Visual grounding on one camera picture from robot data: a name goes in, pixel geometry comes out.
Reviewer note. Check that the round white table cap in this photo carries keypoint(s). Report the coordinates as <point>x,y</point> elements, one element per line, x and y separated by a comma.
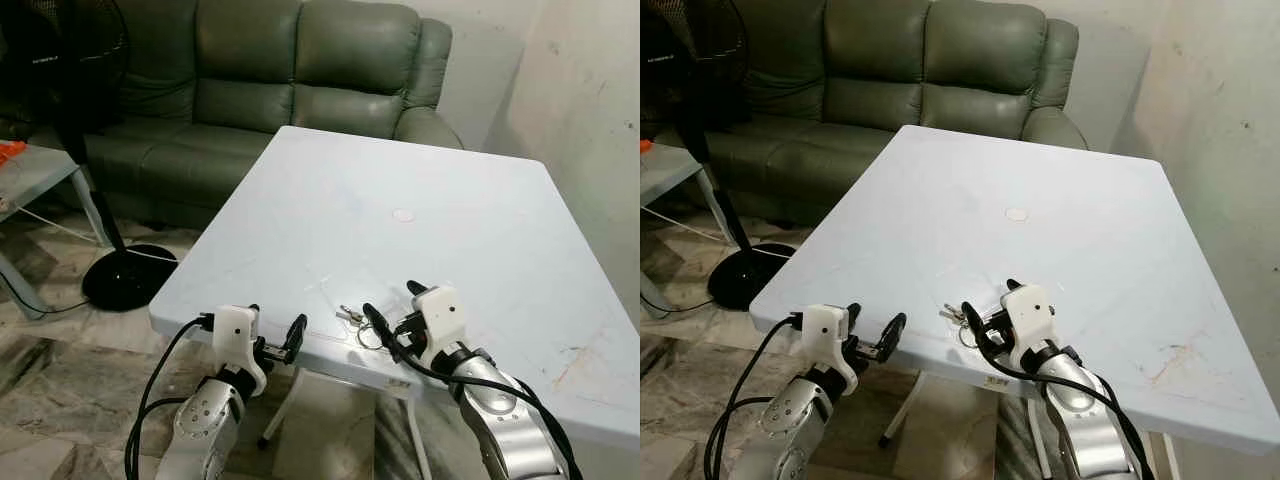
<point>1017,214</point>
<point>404,214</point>

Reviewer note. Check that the small grey side table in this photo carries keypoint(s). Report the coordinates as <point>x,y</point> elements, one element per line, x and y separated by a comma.
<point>40,165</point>
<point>665,165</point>

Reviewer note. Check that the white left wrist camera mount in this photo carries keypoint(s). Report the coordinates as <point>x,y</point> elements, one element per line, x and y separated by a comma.
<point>828,330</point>
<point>235,335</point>

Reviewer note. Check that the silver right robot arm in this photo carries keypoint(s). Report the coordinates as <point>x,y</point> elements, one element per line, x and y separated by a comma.
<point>500,420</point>
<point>1080,420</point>

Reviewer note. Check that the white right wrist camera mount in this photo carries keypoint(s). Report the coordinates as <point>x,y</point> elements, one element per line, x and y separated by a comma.
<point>1030,315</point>
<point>440,315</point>

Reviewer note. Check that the small table edge sticker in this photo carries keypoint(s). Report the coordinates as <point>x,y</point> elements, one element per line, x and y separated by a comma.
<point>397,382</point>
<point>997,381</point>

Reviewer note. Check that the green leather sofa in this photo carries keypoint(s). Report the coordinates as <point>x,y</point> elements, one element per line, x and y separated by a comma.
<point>250,60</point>
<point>880,60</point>

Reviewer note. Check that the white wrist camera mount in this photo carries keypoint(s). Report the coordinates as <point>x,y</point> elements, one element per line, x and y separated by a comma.
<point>1030,315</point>
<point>828,330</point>
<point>235,335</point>
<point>440,315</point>

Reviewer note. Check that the black standing fan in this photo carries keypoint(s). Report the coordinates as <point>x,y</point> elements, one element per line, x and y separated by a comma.
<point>750,280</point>
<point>128,280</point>

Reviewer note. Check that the white plastic folding table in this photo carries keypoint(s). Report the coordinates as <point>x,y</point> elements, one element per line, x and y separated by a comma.
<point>1020,170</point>
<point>400,170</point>

